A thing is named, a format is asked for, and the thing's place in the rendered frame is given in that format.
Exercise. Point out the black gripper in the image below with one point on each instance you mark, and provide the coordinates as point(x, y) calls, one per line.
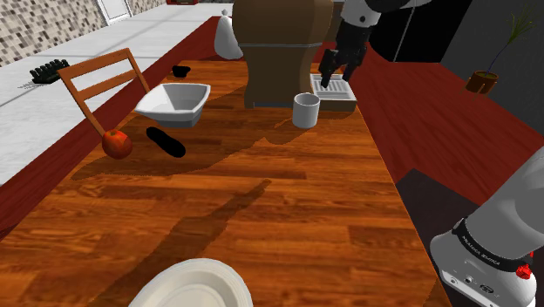
point(352, 42)

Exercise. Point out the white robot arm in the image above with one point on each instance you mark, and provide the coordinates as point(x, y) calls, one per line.
point(503, 221)

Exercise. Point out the white slatted box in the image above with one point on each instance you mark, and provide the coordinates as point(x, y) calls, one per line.
point(335, 91)

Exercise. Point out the white cup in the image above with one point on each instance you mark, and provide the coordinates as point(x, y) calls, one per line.
point(306, 112)

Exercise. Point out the large brown vase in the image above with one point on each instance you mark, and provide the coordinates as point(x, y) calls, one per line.
point(276, 51)

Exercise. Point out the white bell-shaped vase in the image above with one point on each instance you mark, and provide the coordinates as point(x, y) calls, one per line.
point(227, 42)

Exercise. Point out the potted plant in brown pot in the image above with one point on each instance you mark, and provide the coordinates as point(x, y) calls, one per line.
point(481, 81)

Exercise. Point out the wooden table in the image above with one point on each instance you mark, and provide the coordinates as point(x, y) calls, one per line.
point(297, 212)

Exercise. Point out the small black object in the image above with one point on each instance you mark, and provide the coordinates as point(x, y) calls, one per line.
point(181, 71)

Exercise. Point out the white square bowl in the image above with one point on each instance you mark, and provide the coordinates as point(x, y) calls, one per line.
point(174, 102)

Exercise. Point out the black oblong object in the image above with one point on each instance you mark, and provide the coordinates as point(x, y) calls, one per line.
point(165, 142)

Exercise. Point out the white door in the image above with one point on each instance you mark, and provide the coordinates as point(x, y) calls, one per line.
point(114, 8)

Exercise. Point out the red apple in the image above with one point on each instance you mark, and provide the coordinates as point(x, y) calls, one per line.
point(117, 144)

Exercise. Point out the wooden chair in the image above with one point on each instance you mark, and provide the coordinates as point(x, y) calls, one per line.
point(91, 91)

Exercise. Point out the white plate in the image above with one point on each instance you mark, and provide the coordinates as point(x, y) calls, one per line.
point(195, 287)

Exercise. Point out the black ridged rack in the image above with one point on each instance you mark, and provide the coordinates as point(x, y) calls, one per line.
point(47, 71)

